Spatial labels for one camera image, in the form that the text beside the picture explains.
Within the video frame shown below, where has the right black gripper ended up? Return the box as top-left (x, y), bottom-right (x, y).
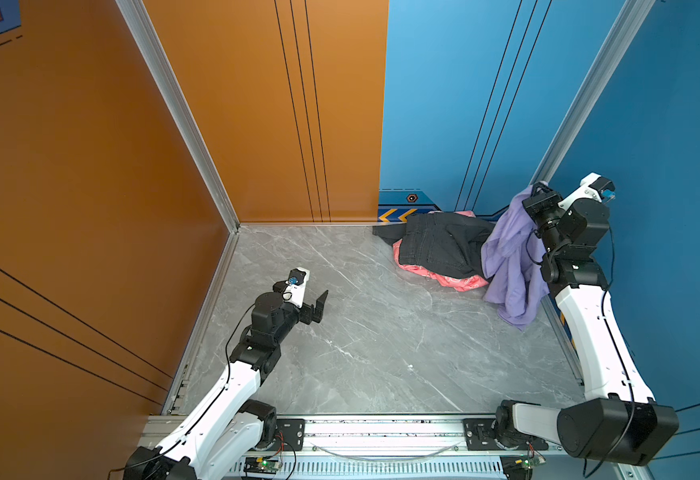
top-left (522, 180), bottom-right (567, 257)

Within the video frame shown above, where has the purple cloth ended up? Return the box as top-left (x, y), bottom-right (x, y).
top-left (481, 187), bottom-right (549, 331)

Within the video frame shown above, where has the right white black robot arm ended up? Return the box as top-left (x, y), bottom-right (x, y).
top-left (494, 175), bottom-right (679, 466)

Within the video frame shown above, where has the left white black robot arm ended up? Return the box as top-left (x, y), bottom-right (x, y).
top-left (119, 268), bottom-right (328, 479)

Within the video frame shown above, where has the black cloth garment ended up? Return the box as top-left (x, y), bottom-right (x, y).
top-left (372, 212), bottom-right (495, 280)

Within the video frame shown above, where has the pink cloth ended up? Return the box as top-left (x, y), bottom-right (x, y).
top-left (393, 243), bottom-right (490, 291)

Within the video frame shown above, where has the left green circuit board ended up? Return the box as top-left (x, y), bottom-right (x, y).
top-left (243, 457), bottom-right (283, 477)

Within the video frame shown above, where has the green circuit board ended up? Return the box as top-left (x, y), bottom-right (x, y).
top-left (515, 452), bottom-right (547, 470)
top-left (243, 457), bottom-right (283, 477)

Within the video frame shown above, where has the white vented grille strip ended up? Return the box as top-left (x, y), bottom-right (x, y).
top-left (224, 456), bottom-right (506, 479)

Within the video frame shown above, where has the right green circuit board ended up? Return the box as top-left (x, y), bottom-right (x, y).
top-left (515, 452), bottom-right (547, 470)

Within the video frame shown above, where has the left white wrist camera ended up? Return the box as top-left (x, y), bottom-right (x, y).
top-left (282, 267), bottom-right (310, 308)

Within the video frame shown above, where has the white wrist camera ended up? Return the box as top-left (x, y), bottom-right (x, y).
top-left (559, 172), bottom-right (616, 211)
top-left (282, 267), bottom-right (310, 308)

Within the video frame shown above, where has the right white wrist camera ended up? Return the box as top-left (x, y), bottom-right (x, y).
top-left (559, 172), bottom-right (616, 211)

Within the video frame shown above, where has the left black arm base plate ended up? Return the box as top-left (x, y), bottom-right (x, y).
top-left (255, 417), bottom-right (306, 452)

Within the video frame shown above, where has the aluminium front frame rail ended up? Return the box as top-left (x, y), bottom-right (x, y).
top-left (136, 413), bottom-right (645, 457)

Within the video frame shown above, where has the right aluminium corner post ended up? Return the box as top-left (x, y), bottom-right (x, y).
top-left (530, 0), bottom-right (655, 183)

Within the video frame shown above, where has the aluminium corner post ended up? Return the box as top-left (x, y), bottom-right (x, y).
top-left (114, 0), bottom-right (241, 233)
top-left (530, 0), bottom-right (655, 183)

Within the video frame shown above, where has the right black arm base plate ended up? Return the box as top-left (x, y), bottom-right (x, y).
top-left (462, 417), bottom-right (550, 451)

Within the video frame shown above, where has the left aluminium corner post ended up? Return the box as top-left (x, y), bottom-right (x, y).
top-left (114, 0), bottom-right (241, 233)

